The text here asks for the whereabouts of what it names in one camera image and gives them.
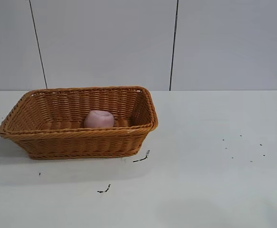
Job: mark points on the pink peach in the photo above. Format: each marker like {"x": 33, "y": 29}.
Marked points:
{"x": 99, "y": 120}

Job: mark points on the brown woven wicker basket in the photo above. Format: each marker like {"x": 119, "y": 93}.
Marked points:
{"x": 81, "y": 142}

